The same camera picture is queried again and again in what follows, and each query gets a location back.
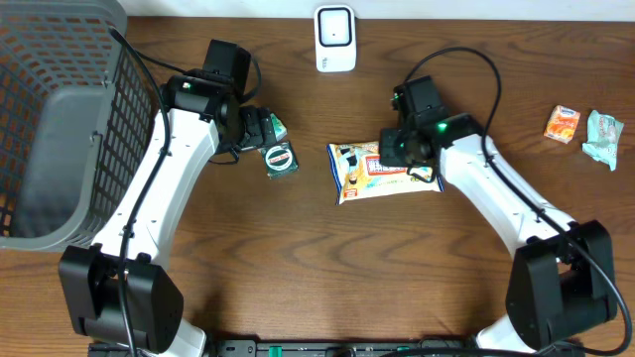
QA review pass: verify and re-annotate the white barcode scanner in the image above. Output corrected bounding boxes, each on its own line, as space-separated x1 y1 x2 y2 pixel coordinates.
314 4 357 72

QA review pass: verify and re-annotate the green white packet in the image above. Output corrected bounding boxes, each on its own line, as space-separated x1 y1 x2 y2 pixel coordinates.
270 113 288 142

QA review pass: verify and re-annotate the large yellow snack bag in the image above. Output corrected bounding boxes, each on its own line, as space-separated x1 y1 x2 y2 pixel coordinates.
326 141 444 204

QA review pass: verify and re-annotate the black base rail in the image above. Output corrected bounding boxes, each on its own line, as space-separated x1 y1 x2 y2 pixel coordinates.
86 337 585 357

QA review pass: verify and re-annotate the light blue small packet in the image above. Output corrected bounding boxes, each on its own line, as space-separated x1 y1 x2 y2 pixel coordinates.
581 110 624 172

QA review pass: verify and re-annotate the dark green round-label packet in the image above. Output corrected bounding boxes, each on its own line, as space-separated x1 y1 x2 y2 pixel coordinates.
259 141 299 179

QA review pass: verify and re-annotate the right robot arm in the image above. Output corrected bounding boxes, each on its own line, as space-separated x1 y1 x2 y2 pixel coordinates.
380 76 618 353

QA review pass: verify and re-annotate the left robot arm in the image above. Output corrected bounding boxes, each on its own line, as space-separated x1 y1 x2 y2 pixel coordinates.
59 40 277 356

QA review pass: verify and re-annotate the grey plastic mesh basket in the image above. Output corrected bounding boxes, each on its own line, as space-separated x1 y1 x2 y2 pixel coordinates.
1 0 157 252

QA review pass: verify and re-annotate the orange small packet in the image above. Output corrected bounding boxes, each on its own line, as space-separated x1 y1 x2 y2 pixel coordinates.
544 105 580 144

